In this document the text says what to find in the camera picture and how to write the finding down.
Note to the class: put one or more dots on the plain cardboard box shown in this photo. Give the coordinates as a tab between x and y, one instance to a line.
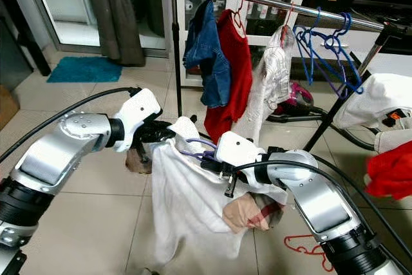
9	102

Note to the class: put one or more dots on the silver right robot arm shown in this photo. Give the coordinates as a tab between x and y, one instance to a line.
315	198

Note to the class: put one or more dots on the blue denim jacket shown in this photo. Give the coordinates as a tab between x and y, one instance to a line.
209	56

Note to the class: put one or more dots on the plain red garment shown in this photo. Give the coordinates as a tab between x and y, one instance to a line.
389	172

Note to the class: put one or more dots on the grey curtain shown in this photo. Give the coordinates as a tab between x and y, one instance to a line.
114	17

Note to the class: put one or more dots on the teal floor rug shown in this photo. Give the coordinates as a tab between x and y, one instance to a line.
85	69

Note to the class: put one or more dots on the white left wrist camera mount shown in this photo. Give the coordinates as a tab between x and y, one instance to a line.
138	111

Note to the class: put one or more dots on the glass sliding door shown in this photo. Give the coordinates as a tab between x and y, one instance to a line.
61	4

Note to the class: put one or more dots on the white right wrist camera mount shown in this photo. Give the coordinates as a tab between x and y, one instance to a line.
238	149

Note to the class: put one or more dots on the purple plastic hanger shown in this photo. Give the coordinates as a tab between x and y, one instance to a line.
199	141

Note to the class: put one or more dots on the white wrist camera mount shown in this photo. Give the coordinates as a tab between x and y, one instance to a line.
238	149
138	111

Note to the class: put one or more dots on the black side table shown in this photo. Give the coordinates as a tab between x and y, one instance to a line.
16	49

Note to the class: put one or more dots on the red hanging shirt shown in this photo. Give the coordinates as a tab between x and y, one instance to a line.
235	62

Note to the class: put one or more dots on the magenta canister vacuum cleaner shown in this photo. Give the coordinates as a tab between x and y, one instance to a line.
299	94

